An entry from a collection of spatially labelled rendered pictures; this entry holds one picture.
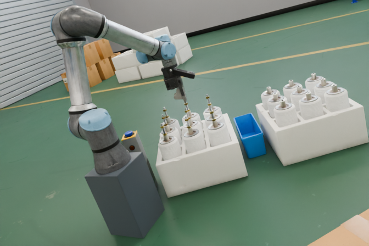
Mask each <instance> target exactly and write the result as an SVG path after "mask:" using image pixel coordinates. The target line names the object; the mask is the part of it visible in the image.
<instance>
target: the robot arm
mask: <svg viewBox="0 0 369 246"><path fill-rule="evenodd" d="M50 26H51V31H52V33H53V35H54V36H55V37H56V42H57V45H58V46H59V47H60V48H61V49H62V53H63V59H64V65H65V72H66V78H67V82H68V88H69V95H70V100H71V107H70V109H69V119H68V129H69V131H70V132H71V133H72V134H73V135H74V136H75V137H77V138H80V139H85V140H87V141H88V144H89V145H90V147H91V150H92V152H93V157H94V168H95V170H96V172H97V173H98V174H108V173H111V172H114V171H116V170H118V169H120V168H122V167H124V166H125V165H126V164H127V163H128V162H129V161H130V160H131V156H130V153H129V151H128V150H127V149H126V148H125V147H124V146H123V144H122V143H121V142H120V140H119V137H118V135H117V133H116V130H115V127H114V125H113V123H112V120H111V117H110V115H109V113H108V112H107V110H105V109H102V108H98V109H97V106H96V105H95V104H93V103H92V98H91V91H90V85H89V80H88V74H87V67H86V61H85V54H84V50H83V45H84V44H85V43H86V36H89V37H93V38H100V37H101V38H104V39H106V40H109V41H112V42H115V43H117V44H120V45H123V46H125V47H128V48H131V49H134V50H136V57H137V60H138V61H139V62H140V63H141V64H145V63H148V62H151V61H156V60H161V62H162V65H163V68H161V72H163V75H164V82H165V85H166V88H167V90H174V89H175V88H176V93H175V94H174V99H183V100H184V103H186V101H187V97H186V93H185V89H184V86H183V81H182V77H181V76H183V77H187V78H190V79H194V78H195V73H194V72H192V71H187V70H182V69H178V68H175V67H177V66H178V65H177V60H176V57H175V55H176V47H175V45H174V44H173V43H171V41H170V38H169V36H168V35H167V34H163V35H160V36H157V37H155V38H152V37H149V36H147V35H144V34H142V33H140V32H137V31H135V30H132V29H129V28H127V27H125V26H122V25H120V24H117V23H115V22H113V21H110V20H108V19H106V17H105V16H104V15H103V14H100V13H97V12H95V11H93V10H90V9H87V8H85V7H81V6H77V5H73V6H69V7H67V8H65V9H64V10H61V11H59V12H57V13H56V14H55V15H54V16H53V17H52V19H51V24H50ZM170 69H171V70H170Z"/></svg>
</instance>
